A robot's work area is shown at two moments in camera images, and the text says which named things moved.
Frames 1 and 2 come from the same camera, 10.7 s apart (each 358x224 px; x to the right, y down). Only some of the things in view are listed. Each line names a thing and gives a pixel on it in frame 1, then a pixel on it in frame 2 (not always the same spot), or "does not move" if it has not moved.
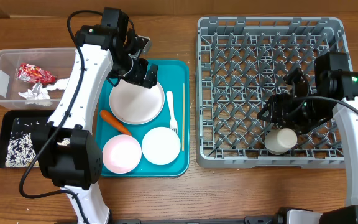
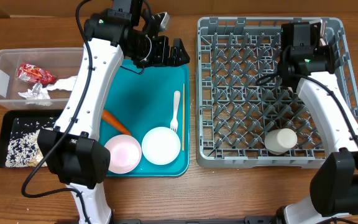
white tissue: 60,84 does not move
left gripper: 138,76 → 162,57
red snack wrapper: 32,73 does not move
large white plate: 135,104 → 323,40
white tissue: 36,95 does not move
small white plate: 161,145 does not move
